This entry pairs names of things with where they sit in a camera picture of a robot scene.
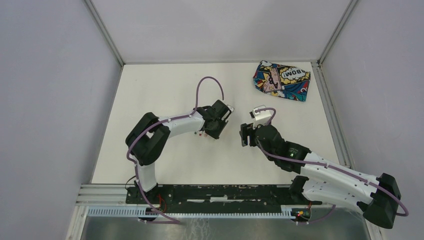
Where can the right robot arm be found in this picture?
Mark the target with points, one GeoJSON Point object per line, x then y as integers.
{"type": "Point", "coordinates": [377, 198]}

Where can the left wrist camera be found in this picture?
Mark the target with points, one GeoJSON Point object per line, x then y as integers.
{"type": "Point", "coordinates": [228, 112]}

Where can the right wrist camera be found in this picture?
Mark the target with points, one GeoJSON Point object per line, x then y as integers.
{"type": "Point", "coordinates": [262, 116]}

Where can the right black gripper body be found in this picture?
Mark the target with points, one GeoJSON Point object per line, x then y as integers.
{"type": "Point", "coordinates": [247, 130]}

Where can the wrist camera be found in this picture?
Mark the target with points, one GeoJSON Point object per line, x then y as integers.
{"type": "Point", "coordinates": [228, 112]}
{"type": "Point", "coordinates": [262, 116]}

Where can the comic print pencil pouch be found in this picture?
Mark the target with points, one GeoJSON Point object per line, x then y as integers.
{"type": "Point", "coordinates": [282, 81]}

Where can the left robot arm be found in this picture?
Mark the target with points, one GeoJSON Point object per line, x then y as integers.
{"type": "Point", "coordinates": [148, 138]}

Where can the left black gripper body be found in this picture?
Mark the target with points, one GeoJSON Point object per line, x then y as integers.
{"type": "Point", "coordinates": [216, 131]}

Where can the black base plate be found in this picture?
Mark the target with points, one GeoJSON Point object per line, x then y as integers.
{"type": "Point", "coordinates": [225, 199]}

